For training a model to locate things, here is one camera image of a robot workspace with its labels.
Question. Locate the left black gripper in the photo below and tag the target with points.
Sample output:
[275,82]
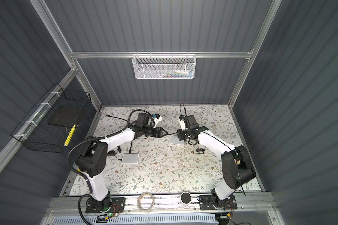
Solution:
[157,133]

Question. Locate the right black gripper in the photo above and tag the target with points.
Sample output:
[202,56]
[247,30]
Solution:
[180,134]

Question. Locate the white network switch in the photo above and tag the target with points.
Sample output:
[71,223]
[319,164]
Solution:
[130,159]
[174,140]

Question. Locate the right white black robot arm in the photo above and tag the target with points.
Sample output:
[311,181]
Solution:
[237,166]

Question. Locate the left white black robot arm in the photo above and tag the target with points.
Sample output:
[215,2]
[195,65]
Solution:
[88,158]

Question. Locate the clear tape roll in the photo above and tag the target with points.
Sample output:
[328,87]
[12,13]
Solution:
[145,202]

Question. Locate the yellow green marker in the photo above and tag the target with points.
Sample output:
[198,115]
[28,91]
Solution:
[70,135]

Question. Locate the black foam pad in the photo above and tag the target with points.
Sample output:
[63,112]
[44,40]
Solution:
[67,116]

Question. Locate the white wire mesh basket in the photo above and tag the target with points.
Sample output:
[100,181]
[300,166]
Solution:
[164,67]

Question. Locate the aluminium front rail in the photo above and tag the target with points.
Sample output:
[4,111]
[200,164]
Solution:
[166,203]

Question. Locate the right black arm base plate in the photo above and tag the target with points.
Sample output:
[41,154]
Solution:
[207,203]

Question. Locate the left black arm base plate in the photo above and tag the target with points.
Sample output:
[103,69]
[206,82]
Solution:
[109,206]

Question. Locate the black wire basket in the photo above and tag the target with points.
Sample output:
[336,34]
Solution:
[51,127]

